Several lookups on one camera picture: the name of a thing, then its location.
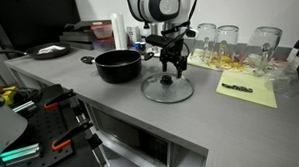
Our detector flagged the clear container with red lid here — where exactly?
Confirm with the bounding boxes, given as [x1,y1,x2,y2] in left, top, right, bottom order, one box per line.
[89,21,115,40]

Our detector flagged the built-in steel microwave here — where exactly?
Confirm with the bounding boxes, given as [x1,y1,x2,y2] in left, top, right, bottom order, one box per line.
[86,104,177,167]

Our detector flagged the upturned glass mug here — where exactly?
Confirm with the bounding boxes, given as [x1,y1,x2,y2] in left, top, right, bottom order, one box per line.
[189,22,219,64]
[213,24,241,66]
[244,25,284,74]

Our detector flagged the black pegboard panel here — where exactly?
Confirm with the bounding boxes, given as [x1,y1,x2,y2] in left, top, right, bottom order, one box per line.
[5,82,107,167]

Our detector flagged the black cooking pot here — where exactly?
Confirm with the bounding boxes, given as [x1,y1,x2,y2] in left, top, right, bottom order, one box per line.
[79,47,156,86]

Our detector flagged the teal aluminium bar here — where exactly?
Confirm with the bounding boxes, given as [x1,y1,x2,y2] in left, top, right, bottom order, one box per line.
[0,141,43,167]

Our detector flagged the black clamp with orange trigger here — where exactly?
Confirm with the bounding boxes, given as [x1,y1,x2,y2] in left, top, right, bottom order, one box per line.
[51,119,94,153]
[43,88,77,111]

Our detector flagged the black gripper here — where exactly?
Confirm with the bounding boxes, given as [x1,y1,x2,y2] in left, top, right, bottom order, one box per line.
[159,37,189,79]

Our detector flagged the spray bottle with black trigger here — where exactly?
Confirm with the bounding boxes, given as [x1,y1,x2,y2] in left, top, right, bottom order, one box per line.
[140,21,154,39]

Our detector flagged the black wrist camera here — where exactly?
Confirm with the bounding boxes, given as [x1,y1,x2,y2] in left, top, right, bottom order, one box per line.
[145,33,174,48]

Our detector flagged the glass lid with black knob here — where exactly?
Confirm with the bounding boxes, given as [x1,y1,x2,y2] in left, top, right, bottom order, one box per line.
[140,71,195,105]

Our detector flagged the yellow tool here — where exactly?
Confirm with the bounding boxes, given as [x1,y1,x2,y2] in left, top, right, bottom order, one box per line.
[1,85,20,107]

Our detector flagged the white sea salt box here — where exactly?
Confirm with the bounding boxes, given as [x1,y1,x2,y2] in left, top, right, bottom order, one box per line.
[125,25,143,44]

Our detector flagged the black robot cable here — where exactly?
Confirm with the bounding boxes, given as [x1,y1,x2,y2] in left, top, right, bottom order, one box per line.
[160,0,198,38]

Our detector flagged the yellow notepad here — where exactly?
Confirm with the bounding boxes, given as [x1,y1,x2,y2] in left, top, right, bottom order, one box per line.
[215,69,280,109]

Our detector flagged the black frying pan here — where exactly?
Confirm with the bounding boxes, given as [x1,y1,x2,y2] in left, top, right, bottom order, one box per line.
[0,39,72,62]

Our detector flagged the black pen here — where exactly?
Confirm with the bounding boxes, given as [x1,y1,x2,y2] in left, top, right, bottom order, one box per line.
[221,82,255,94]

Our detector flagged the white paper towel roll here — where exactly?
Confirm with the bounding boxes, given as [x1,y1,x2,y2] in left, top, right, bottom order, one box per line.
[110,11,130,51]

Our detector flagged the black cable coil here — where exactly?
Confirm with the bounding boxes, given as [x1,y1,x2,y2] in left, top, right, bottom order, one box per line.
[12,87,43,108]

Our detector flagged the clear plastic bag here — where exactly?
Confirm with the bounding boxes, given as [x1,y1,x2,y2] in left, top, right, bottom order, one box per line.
[265,59,299,99]

